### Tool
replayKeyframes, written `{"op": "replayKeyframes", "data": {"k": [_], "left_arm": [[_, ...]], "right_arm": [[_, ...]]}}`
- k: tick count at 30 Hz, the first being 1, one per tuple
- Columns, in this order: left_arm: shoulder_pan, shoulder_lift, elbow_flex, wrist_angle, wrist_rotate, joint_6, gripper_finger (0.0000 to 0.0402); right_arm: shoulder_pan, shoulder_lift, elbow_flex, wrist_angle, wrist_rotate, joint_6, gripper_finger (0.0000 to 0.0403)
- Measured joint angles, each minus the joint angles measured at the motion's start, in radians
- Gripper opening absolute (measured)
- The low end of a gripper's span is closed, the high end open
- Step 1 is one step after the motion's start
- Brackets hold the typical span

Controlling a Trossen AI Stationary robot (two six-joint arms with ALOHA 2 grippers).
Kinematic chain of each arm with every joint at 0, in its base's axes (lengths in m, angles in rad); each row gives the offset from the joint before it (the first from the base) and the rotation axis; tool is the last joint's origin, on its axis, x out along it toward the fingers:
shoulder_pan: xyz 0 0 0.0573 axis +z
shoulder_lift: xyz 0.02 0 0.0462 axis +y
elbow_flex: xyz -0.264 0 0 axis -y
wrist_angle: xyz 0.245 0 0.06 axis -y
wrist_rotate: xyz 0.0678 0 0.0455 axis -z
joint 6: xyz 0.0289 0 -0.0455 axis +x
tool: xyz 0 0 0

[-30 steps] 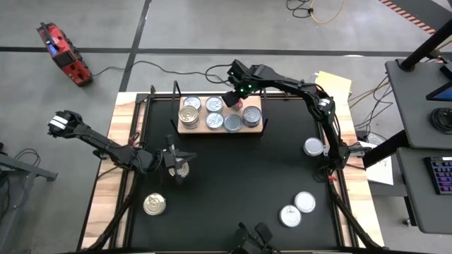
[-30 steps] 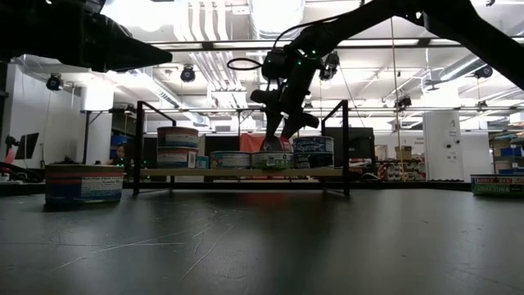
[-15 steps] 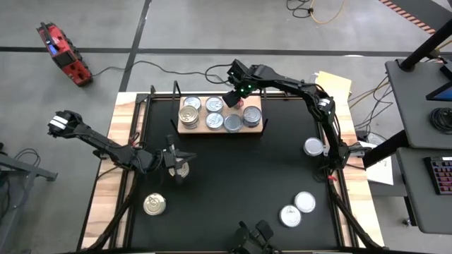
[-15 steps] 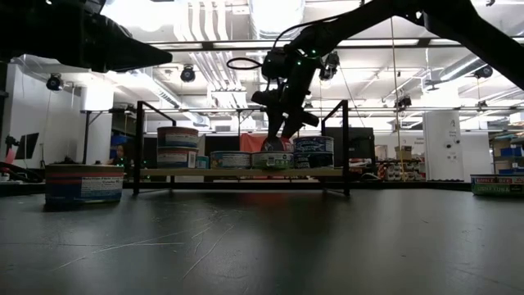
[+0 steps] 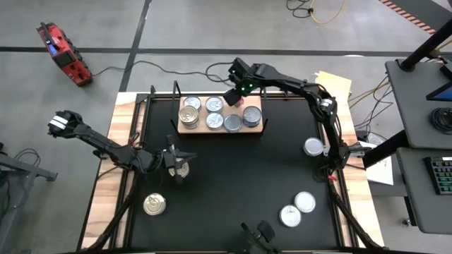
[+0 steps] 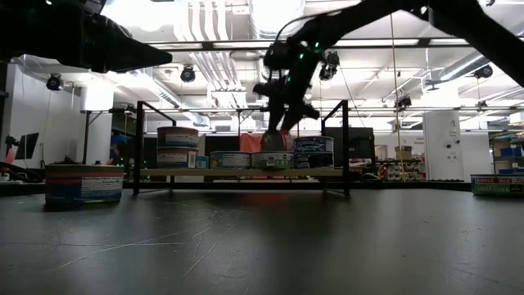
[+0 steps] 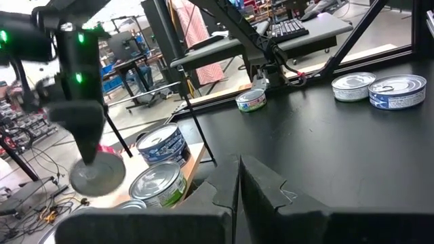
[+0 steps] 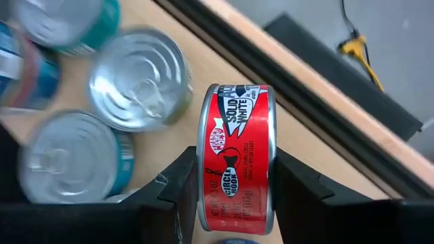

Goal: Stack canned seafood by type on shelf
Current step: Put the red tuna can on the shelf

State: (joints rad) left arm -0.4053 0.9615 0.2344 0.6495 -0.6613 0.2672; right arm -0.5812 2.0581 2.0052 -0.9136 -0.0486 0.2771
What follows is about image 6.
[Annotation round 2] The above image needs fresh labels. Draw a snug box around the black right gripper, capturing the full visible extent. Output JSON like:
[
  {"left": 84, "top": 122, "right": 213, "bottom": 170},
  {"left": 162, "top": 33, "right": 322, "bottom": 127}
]
[{"left": 252, "top": 24, "right": 328, "bottom": 134}]

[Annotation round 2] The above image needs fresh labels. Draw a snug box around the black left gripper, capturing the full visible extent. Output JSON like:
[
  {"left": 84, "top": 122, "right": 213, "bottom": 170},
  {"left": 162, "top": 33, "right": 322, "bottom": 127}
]
[{"left": 11, "top": 0, "right": 173, "bottom": 74}]

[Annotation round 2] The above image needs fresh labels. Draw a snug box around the silver can blue barcode label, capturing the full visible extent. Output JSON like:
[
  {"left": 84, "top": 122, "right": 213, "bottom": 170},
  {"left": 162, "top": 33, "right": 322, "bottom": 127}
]
[{"left": 292, "top": 135, "right": 335, "bottom": 153}]

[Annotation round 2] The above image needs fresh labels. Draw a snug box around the silver can white green label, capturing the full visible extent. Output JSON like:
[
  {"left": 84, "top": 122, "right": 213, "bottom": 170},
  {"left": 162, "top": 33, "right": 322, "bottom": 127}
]
[{"left": 251, "top": 151, "right": 294, "bottom": 170}]

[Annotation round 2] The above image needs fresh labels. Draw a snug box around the gold lid seafood can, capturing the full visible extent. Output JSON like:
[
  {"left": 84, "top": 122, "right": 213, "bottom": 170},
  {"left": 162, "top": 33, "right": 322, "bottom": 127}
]
[
  {"left": 44, "top": 163, "right": 125, "bottom": 206},
  {"left": 156, "top": 125, "right": 200, "bottom": 148},
  {"left": 156, "top": 146, "right": 199, "bottom": 169}
]

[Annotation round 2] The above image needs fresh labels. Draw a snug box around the silver can green red label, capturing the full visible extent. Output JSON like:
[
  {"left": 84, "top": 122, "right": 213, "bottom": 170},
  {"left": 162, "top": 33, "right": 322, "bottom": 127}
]
[{"left": 470, "top": 174, "right": 524, "bottom": 197}]

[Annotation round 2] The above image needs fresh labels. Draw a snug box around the light wooden shelf board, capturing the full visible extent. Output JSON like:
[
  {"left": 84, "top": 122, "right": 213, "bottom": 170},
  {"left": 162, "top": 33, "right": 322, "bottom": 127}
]
[{"left": 138, "top": 167, "right": 343, "bottom": 178}]

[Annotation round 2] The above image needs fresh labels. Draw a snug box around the red board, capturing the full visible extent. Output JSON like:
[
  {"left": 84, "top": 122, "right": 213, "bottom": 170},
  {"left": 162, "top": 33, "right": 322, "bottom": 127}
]
[{"left": 239, "top": 133, "right": 265, "bottom": 153}]

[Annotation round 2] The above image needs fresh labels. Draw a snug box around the rack of colourful goods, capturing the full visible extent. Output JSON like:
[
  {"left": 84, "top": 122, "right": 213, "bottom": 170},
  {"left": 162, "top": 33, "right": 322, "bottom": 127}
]
[{"left": 375, "top": 159, "right": 427, "bottom": 182}]

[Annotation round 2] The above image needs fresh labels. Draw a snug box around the small black monitor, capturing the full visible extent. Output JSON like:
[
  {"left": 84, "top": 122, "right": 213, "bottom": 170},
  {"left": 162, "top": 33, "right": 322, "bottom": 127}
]
[{"left": 16, "top": 132, "right": 41, "bottom": 161}]

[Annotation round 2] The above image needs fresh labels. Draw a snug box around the black table mat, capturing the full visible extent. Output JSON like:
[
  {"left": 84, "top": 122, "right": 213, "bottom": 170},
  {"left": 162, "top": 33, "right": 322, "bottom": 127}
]
[{"left": 0, "top": 188, "right": 524, "bottom": 295}]

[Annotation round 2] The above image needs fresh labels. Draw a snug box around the rack with blue bins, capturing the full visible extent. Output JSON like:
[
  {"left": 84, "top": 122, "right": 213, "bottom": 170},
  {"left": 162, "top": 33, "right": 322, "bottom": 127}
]
[{"left": 489, "top": 133, "right": 524, "bottom": 184}]

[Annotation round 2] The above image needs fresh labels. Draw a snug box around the black frame wooden shelf rack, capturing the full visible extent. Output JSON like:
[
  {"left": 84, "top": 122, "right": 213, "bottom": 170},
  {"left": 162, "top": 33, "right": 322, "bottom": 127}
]
[{"left": 133, "top": 99, "right": 350, "bottom": 197}]

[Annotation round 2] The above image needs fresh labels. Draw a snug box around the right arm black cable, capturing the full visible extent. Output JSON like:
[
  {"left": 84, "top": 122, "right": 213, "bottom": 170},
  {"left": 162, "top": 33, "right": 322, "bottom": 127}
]
[{"left": 273, "top": 11, "right": 328, "bottom": 44}]

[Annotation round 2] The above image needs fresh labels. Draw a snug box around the black stand post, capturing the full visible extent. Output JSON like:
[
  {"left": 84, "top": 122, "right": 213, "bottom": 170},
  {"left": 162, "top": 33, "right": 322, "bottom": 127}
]
[{"left": 80, "top": 109, "right": 103, "bottom": 165}]

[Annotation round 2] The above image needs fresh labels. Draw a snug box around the thin hanging cord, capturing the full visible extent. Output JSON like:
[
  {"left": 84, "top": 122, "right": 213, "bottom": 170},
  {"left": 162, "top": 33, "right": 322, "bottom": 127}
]
[{"left": 388, "top": 14, "right": 407, "bottom": 182}]

